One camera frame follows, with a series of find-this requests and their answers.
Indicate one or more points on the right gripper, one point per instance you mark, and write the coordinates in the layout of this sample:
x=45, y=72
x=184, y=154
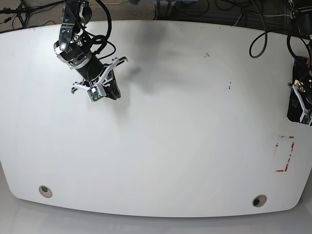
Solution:
x=93, y=71

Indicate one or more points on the black printed T-shirt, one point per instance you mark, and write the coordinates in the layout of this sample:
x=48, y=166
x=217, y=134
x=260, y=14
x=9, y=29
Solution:
x=300, y=71

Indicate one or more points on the table cable grommet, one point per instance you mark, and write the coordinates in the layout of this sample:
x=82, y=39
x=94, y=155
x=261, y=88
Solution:
x=45, y=192
x=259, y=201

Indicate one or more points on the red tape marking rectangle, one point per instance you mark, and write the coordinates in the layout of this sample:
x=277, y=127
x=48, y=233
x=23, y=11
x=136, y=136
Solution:
x=283, y=153

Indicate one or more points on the black tripod stand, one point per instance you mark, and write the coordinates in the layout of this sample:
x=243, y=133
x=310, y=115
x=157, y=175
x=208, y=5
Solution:
x=23, y=12

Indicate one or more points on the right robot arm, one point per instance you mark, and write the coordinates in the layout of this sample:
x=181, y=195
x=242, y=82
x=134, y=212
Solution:
x=79, y=50

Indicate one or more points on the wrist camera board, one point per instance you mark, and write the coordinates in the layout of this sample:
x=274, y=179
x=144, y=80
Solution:
x=96, y=93
x=306, y=118

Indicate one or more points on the left table cable grommet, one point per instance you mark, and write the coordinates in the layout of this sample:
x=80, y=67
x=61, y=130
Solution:
x=45, y=192

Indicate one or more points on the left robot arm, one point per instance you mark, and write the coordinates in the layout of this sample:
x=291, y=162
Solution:
x=303, y=22

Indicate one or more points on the right table cable grommet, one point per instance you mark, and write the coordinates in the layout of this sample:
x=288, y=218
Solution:
x=259, y=201

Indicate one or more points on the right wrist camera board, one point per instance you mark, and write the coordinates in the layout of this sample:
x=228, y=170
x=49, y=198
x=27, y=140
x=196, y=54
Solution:
x=96, y=93

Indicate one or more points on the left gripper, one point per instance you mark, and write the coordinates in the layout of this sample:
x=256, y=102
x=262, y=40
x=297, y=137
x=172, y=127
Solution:
x=301, y=95

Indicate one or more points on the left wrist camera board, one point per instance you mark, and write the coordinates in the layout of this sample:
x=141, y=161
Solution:
x=306, y=118

